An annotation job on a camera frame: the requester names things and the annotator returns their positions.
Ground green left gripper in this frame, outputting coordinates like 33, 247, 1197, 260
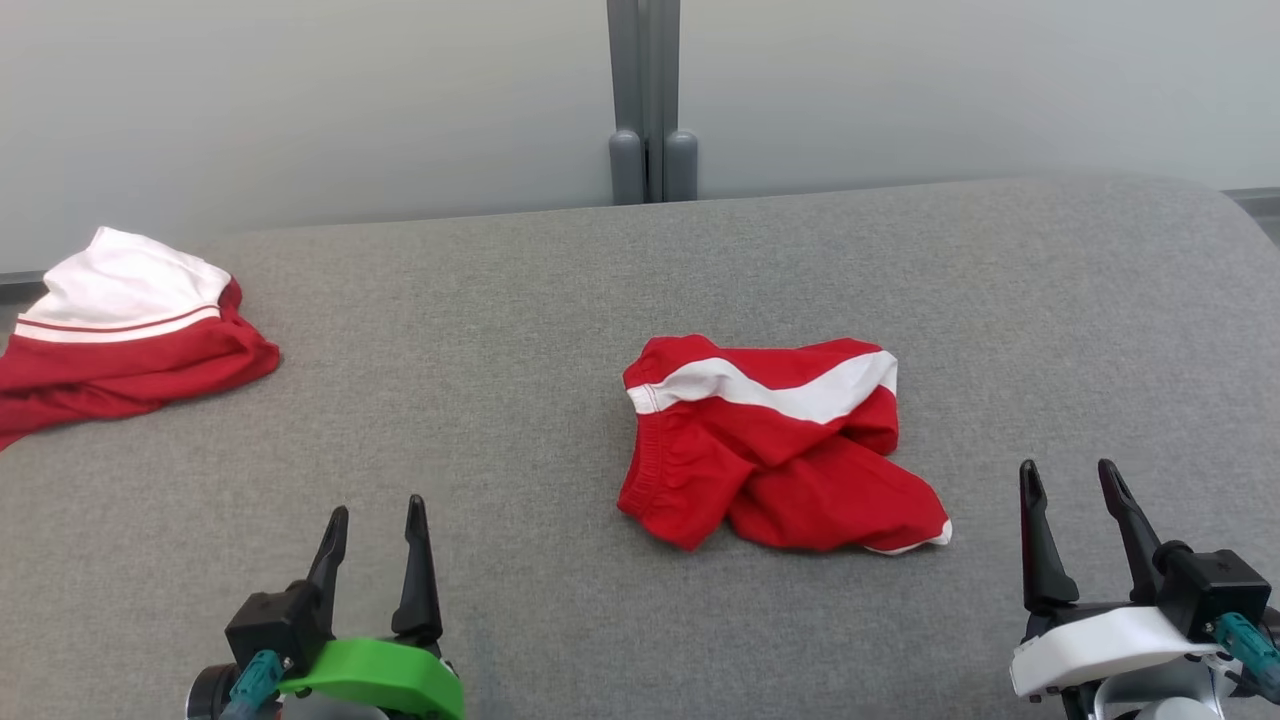
280, 495, 466, 720

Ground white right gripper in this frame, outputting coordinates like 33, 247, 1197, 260
1010, 460, 1226, 701

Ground red shorts with white stripe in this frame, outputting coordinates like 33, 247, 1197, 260
617, 335, 953, 556

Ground red white basketball jersey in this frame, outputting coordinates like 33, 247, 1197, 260
0, 227, 282, 451

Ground grey fabric sofa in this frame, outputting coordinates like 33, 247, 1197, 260
0, 175, 1280, 720

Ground left camera cable teal plug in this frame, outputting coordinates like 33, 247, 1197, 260
220, 650, 286, 720

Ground camera cable teal plug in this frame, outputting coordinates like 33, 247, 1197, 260
220, 650, 286, 720
1212, 612, 1280, 703

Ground right camera cable teal plug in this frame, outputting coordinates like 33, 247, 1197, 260
1212, 612, 1280, 703

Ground grey partition post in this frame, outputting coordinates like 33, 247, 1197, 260
607, 0, 699, 205

